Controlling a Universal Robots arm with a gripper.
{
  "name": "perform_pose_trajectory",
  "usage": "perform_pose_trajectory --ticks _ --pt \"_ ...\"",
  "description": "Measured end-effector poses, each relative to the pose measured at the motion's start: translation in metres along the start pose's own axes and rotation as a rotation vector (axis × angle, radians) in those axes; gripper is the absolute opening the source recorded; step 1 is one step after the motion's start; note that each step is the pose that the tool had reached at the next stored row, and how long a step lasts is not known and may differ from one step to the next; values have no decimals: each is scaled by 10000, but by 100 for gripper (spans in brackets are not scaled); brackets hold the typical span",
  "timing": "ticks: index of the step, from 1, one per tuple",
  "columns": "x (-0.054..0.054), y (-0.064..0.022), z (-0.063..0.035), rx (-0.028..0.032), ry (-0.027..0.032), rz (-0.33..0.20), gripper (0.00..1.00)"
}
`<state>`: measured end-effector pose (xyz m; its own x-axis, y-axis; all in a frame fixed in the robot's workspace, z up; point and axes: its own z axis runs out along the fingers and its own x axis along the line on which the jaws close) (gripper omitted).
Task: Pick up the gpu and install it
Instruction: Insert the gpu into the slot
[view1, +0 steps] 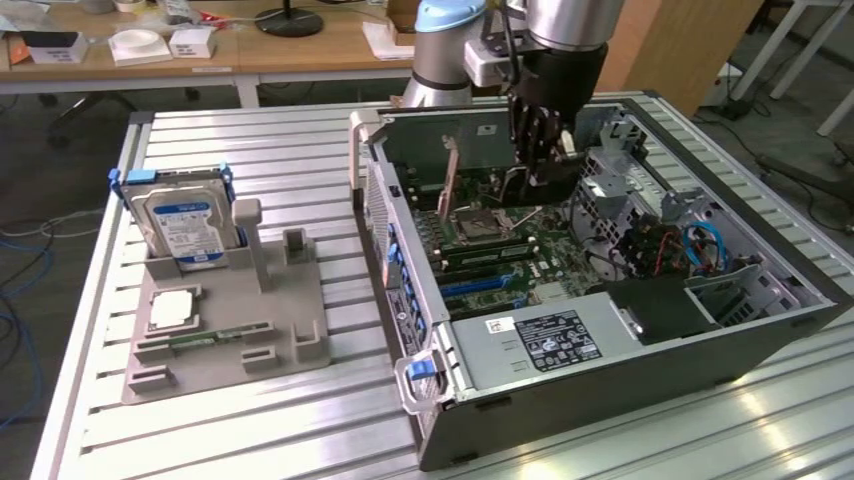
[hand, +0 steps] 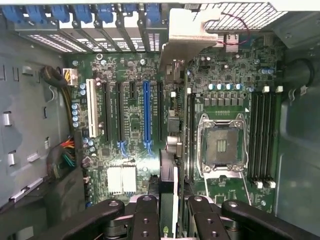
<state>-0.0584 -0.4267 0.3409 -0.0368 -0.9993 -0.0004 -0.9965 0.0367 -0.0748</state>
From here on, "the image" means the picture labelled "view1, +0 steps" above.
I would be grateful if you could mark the RAM stick with white label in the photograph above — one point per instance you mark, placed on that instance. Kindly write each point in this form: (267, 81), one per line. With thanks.
(490, 254)

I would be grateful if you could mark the white box with black lid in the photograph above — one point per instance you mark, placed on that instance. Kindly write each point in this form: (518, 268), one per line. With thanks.
(56, 47)

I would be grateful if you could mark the black open PC case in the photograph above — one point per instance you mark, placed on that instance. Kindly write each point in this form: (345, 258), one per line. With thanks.
(668, 380)

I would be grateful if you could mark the graphics card with metal bracket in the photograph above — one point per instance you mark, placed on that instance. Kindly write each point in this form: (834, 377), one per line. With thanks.
(481, 192)

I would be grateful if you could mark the silver CPU chip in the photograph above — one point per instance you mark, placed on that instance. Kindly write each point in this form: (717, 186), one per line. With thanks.
(173, 310)

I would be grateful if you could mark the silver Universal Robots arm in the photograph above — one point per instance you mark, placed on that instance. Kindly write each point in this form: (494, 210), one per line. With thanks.
(441, 60)

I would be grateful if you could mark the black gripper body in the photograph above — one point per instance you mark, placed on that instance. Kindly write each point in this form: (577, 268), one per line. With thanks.
(568, 80)

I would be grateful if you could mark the blue expansion slot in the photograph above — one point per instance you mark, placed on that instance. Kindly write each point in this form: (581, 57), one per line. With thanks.
(470, 286)

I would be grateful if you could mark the hard disk with blue bracket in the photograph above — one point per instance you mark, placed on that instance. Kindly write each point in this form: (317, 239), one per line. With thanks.
(183, 225)

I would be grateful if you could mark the small white labelled box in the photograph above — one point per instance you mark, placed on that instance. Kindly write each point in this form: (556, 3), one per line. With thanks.
(193, 44)

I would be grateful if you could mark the green RAM stick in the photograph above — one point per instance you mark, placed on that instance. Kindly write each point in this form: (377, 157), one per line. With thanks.
(207, 338)

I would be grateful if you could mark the metal drive cage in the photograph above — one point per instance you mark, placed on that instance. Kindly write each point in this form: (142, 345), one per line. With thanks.
(610, 190)

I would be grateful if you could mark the wooden desk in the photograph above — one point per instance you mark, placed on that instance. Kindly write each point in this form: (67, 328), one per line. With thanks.
(87, 72)

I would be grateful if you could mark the black monitor stand base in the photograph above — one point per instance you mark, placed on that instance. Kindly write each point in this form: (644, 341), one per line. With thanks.
(290, 22)

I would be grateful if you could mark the blue case latch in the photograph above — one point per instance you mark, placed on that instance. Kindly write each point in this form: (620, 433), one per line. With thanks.
(421, 370)

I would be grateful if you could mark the white table frame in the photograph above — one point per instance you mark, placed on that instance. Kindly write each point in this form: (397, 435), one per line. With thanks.
(808, 45)

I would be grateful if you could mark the grey metal disk bay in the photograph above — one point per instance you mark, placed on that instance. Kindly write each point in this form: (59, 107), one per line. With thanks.
(741, 295)

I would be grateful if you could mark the CPU socket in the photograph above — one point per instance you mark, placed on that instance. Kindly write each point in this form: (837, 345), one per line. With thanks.
(482, 227)

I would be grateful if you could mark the white flat box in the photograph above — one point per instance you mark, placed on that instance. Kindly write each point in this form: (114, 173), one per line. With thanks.
(387, 42)

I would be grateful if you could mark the grey power supply unit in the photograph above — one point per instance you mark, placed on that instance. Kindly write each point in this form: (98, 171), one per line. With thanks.
(494, 350)

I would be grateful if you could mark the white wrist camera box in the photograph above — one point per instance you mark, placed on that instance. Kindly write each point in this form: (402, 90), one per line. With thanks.
(487, 62)

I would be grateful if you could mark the grey parts rack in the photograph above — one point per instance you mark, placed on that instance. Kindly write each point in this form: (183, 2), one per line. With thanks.
(227, 365)

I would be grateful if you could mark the wooden cabinet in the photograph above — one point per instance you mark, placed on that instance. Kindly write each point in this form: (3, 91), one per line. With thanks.
(654, 50)

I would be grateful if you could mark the black chair base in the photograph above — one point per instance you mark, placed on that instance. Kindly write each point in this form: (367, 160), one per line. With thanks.
(74, 112)

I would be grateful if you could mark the white box with tape roll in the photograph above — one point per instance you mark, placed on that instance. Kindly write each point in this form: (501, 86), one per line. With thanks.
(139, 47)

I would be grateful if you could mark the green motherboard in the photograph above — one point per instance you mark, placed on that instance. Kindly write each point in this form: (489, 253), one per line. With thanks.
(557, 250)

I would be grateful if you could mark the black plastic cover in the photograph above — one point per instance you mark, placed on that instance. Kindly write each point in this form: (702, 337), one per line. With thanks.
(661, 312)

